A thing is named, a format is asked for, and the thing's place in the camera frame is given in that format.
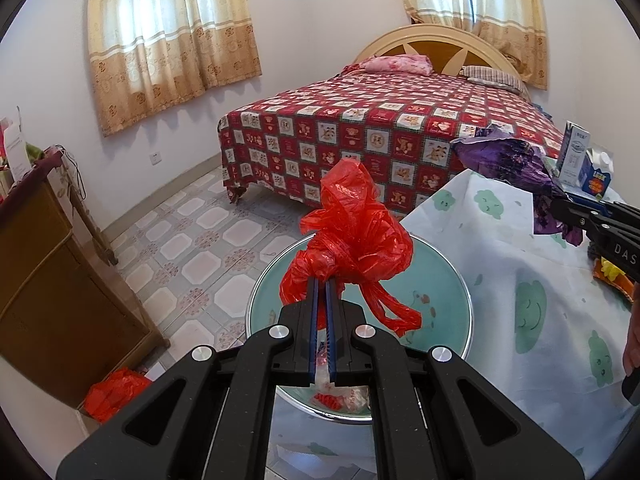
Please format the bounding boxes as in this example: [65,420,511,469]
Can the orange snack wrapper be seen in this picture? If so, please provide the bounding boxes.
[593,258,634,301]

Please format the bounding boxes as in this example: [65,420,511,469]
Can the purple foil wrapper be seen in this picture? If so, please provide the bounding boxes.
[451,125,584,246]

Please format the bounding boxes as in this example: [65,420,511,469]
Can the red plastic bag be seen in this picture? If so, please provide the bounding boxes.
[280,158,422,337]

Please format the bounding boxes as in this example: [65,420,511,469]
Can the clear pink plastic bag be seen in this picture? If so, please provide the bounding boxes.
[310,352,369,415]

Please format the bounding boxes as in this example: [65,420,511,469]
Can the teal cartoon trash bin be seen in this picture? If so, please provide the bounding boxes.
[246,235,473,424]

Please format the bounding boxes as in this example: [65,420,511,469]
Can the person's right hand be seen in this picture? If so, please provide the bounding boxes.
[623,297,640,376]

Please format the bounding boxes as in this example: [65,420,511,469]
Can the blue white gable carton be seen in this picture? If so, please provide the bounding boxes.
[578,146,614,198]

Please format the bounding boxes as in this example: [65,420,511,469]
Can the tall white milk carton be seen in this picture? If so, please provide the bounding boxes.
[555,122,590,185]

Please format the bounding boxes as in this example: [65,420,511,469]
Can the red bag on floor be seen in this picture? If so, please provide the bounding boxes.
[84,368,152,424]

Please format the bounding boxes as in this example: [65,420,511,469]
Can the white tablecloth green clouds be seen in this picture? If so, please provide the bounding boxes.
[267,156,640,480]

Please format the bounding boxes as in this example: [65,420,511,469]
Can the brown wooden cabinet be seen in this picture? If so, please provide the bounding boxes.
[1,148,168,408]

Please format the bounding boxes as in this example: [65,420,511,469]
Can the striped pillow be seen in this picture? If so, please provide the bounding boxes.
[459,65,529,100]

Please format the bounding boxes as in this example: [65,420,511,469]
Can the red patterned bedspread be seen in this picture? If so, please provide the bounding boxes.
[218,70,562,214]

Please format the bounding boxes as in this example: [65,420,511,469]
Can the cream wooden headboard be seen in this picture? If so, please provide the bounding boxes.
[354,24,521,80]

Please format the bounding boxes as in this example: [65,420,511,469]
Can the beige curtain right window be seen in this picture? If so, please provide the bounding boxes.
[404,0,549,90]

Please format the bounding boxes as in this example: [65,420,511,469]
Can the beige curtain window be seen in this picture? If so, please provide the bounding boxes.
[404,0,549,90]
[87,0,262,136]

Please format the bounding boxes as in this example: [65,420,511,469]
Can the pink pillow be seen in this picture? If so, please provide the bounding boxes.
[360,54,433,77]

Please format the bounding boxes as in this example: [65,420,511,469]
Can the white box on cabinet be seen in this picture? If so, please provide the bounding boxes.
[1,107,32,182]

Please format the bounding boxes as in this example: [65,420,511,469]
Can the beige curtain left window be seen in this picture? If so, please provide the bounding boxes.
[87,0,262,136]

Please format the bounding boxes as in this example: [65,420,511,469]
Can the white wall socket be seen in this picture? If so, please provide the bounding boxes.
[150,152,162,166]

